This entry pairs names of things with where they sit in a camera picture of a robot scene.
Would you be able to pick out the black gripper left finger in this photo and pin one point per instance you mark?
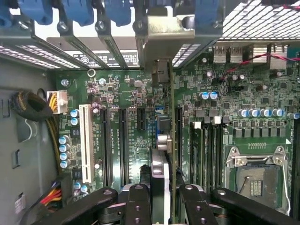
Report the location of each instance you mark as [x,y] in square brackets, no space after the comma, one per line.
[138,206]

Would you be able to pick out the white power connector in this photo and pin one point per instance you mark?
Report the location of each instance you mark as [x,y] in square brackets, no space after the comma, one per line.
[57,102]

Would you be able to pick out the blue slot retainer clip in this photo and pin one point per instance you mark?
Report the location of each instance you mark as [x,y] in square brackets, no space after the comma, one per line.
[35,10]
[78,11]
[206,14]
[117,11]

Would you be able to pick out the CPU socket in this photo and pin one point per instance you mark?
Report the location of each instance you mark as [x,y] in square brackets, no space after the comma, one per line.
[257,180]

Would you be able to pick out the black short expansion slot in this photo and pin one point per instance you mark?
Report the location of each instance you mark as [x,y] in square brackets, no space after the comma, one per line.
[141,119]

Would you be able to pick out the white PCI expansion slot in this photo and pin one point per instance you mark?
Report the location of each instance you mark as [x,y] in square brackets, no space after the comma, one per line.
[85,140]

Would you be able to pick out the black long expansion slot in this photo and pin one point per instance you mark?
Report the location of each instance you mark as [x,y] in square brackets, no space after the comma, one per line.
[106,145]
[123,145]

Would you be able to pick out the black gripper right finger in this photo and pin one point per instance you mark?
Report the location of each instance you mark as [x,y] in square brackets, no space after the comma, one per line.
[197,206]

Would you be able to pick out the green motherboard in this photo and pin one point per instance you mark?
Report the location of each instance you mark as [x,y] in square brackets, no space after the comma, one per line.
[211,93]

